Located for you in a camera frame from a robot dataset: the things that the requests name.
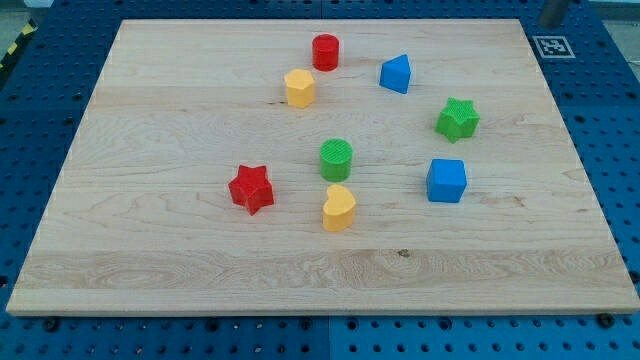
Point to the blue triangle block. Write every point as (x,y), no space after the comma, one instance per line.
(395,74)

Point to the large wooden board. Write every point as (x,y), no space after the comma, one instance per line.
(141,221)

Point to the red star block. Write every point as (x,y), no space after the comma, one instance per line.
(251,188)

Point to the green star block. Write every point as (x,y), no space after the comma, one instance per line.
(458,119)

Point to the yellow heart block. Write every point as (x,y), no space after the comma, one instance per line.
(339,208)

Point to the green cylinder block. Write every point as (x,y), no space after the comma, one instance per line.
(335,160)

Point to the white fiducial marker tag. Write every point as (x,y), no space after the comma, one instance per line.
(553,47)

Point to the red cylinder block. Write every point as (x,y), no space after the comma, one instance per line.
(325,52)

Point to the blue cube block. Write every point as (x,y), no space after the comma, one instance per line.
(446,180)

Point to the yellow pentagon block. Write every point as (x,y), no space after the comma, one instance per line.
(300,88)

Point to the black yellow hazard tape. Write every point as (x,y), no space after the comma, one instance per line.
(17,47)

